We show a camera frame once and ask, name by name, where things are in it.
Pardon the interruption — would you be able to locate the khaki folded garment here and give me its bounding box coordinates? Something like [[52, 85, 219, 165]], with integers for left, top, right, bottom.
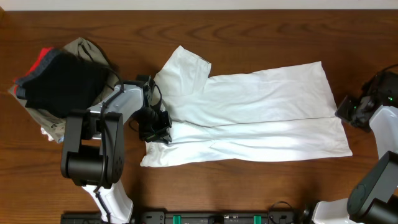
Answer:
[[25, 37, 118, 130]]

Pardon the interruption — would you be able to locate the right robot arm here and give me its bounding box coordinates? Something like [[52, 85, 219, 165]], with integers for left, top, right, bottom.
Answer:
[[310, 96, 397, 224]]

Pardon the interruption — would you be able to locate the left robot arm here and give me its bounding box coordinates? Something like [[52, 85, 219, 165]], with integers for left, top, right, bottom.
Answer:
[[61, 81, 172, 223]]

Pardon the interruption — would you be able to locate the red folded garment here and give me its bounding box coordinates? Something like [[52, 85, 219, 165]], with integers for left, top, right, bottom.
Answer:
[[13, 47, 53, 94]]

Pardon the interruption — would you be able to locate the grey blue folded garment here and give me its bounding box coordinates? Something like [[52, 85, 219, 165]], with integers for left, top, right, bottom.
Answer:
[[15, 48, 62, 100]]

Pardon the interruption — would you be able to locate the white printed t-shirt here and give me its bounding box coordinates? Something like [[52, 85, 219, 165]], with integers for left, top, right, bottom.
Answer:
[[141, 47, 352, 167]]

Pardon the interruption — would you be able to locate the white folded garment bottom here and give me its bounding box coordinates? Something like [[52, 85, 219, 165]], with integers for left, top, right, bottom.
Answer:
[[40, 127, 65, 143]]

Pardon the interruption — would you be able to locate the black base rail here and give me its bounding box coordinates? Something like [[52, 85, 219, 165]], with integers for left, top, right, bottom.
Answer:
[[60, 202, 312, 224]]

